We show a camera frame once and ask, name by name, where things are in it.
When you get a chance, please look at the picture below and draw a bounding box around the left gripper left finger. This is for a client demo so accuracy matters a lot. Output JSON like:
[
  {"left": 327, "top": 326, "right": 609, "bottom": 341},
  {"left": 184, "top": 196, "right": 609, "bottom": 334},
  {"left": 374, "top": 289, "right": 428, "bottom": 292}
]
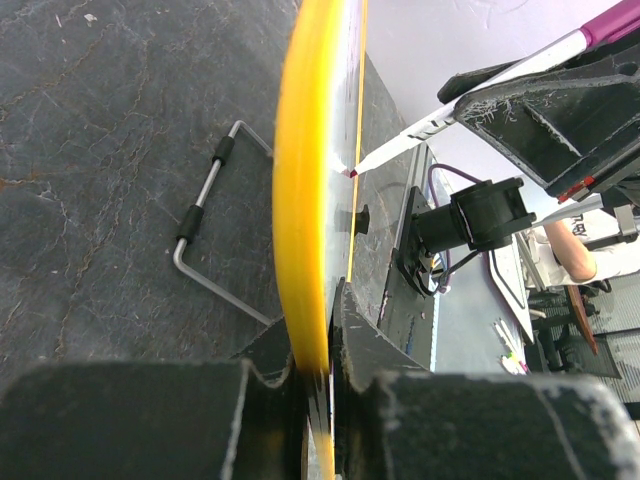
[{"left": 1, "top": 321, "right": 307, "bottom": 479}]

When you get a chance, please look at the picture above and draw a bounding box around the person in white shirt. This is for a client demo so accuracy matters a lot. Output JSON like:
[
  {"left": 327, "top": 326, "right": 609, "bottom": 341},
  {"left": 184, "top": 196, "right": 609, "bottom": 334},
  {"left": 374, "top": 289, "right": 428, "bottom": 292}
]
[{"left": 529, "top": 209, "right": 639, "bottom": 287}]

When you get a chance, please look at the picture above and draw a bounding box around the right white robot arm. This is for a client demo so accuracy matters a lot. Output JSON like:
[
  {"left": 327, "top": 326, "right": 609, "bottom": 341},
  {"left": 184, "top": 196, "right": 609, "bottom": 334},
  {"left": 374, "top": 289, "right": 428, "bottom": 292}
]
[{"left": 421, "top": 42, "right": 639, "bottom": 252}]

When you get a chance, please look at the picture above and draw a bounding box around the orange framed whiteboard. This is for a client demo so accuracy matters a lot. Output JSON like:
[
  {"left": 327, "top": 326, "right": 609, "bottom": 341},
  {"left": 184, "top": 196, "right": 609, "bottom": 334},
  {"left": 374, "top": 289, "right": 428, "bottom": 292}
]
[{"left": 272, "top": 1, "right": 368, "bottom": 479}]

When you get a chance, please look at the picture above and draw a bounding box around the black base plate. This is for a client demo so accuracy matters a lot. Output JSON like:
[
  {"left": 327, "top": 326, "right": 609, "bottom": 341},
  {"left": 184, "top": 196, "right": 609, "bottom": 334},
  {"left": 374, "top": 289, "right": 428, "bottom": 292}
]
[{"left": 377, "top": 186, "right": 439, "bottom": 371}]

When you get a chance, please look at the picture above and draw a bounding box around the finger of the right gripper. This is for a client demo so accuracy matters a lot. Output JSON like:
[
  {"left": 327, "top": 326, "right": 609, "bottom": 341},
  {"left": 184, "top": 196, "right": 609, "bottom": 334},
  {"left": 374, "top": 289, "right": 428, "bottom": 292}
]
[
  {"left": 437, "top": 49, "right": 616, "bottom": 106},
  {"left": 454, "top": 47, "right": 639, "bottom": 203}
]

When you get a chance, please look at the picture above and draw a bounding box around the purple capped white marker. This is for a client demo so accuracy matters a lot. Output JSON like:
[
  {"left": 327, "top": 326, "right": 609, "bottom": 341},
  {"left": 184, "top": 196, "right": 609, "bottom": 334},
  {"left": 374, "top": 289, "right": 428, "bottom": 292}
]
[{"left": 342, "top": 0, "right": 640, "bottom": 179}]

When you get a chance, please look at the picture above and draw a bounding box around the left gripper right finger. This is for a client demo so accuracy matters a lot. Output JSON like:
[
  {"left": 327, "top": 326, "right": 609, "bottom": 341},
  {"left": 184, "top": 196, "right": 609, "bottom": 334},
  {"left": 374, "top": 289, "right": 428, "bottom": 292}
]
[{"left": 332, "top": 282, "right": 639, "bottom": 479}]

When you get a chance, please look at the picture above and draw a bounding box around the whiteboard metal stand leg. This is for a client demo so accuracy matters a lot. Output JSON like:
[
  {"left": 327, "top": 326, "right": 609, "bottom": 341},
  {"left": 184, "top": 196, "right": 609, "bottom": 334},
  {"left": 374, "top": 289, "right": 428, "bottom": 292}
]
[{"left": 172, "top": 120, "right": 280, "bottom": 326}]

